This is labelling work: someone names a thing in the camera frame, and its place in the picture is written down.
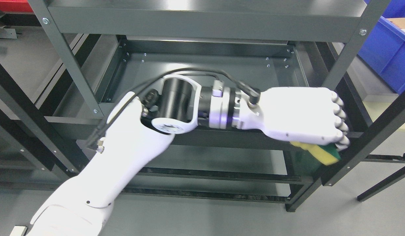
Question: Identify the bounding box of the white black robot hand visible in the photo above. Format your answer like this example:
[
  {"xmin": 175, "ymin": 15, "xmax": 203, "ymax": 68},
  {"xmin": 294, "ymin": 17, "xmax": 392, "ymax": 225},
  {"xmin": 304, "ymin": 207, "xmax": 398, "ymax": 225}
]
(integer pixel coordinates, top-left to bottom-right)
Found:
[{"xmin": 237, "ymin": 87, "xmax": 350, "ymax": 150}]

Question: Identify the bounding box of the green yellow sponge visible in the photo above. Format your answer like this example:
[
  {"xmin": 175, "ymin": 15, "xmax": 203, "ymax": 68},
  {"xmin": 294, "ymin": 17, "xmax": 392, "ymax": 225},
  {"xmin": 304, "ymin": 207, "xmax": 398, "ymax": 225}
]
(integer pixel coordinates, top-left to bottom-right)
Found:
[{"xmin": 290, "ymin": 141, "xmax": 341, "ymax": 166}]

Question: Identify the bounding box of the dark grey metal shelf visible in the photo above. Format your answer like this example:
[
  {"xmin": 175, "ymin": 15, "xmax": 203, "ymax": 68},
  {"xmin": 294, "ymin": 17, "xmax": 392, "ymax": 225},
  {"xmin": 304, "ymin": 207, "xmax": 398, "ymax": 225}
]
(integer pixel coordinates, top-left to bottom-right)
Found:
[{"xmin": 0, "ymin": 0, "xmax": 405, "ymax": 212}]

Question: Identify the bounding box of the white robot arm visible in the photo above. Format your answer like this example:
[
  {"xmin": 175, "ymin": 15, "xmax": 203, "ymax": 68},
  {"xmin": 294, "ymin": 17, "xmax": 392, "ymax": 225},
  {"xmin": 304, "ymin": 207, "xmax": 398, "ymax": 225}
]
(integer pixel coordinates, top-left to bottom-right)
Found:
[{"xmin": 28, "ymin": 70, "xmax": 202, "ymax": 236}]

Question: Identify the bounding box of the blue plastic bin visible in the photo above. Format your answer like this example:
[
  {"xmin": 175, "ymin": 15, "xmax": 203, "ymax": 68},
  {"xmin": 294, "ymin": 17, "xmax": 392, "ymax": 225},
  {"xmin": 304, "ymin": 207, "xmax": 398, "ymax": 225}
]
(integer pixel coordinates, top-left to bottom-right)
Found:
[{"xmin": 358, "ymin": 0, "xmax": 405, "ymax": 94}]

